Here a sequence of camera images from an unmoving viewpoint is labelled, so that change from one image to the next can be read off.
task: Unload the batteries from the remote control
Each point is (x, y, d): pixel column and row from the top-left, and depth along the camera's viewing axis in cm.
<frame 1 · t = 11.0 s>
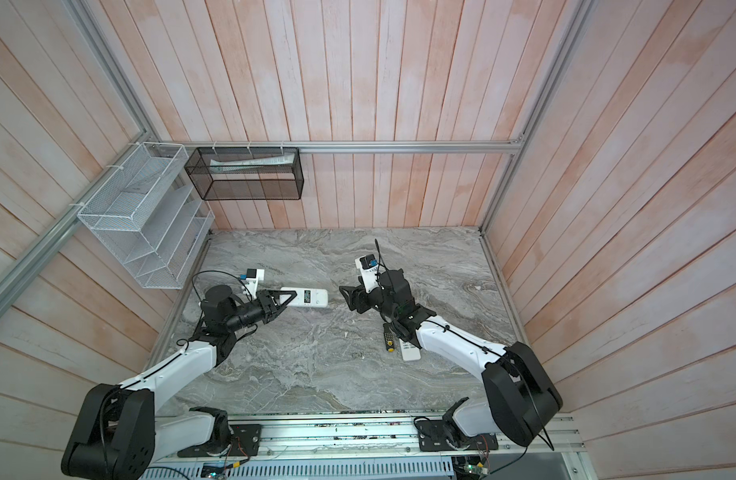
left hand: (296, 300, 79), fingers closed
right hand: (348, 283, 82), fingers open
white remote with green screen: (306, 297, 81), point 19 cm above the table
white air conditioner remote: (409, 351, 90), on the table

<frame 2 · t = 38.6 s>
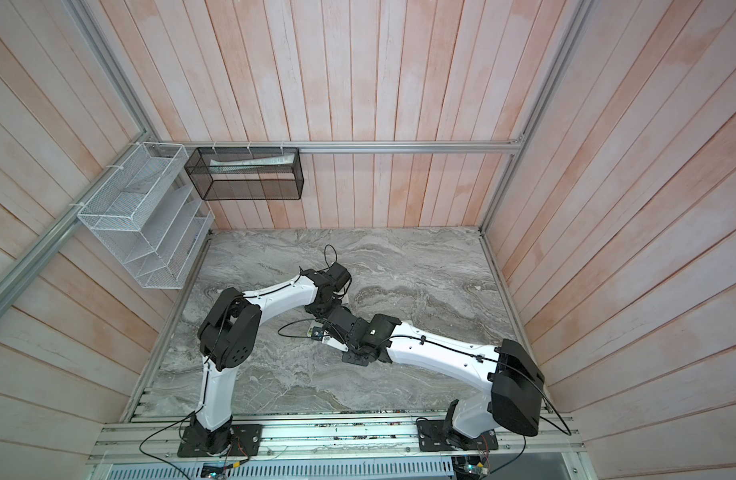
left hand: (324, 315, 95), fingers open
right hand: (353, 337, 80), fingers open
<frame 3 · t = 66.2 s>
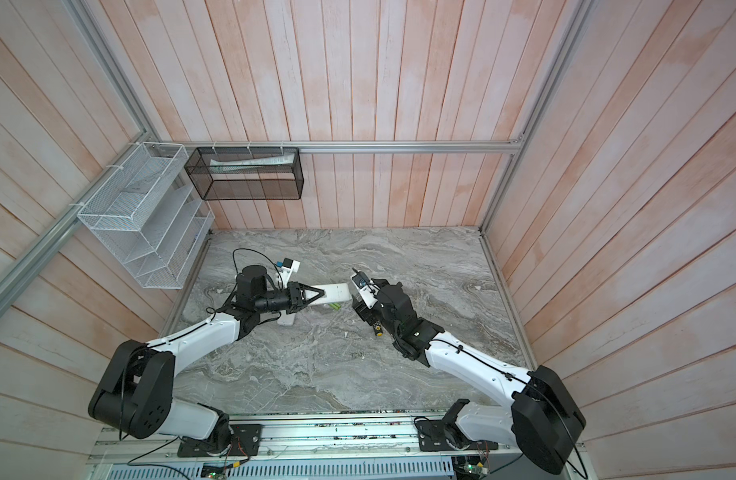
left hand: (322, 299, 80), fingers closed
right hand: (364, 286, 81), fingers open
green battery: (336, 306, 100), on the table
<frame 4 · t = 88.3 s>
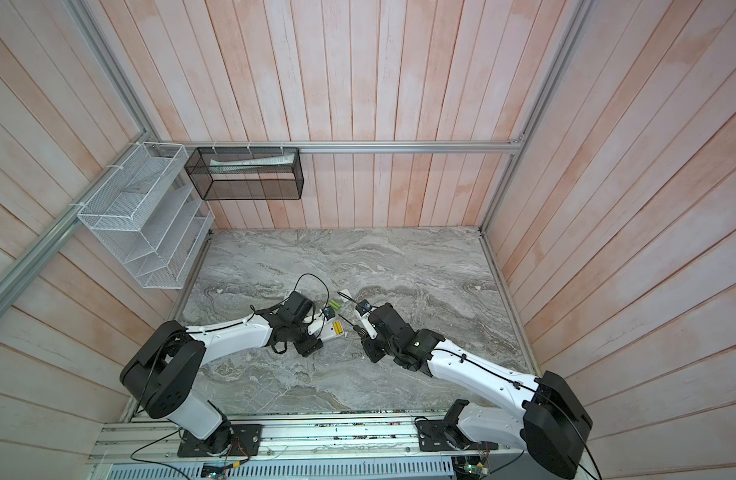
left hand: (311, 339, 91), fingers open
right hand: (365, 335, 82), fingers closed
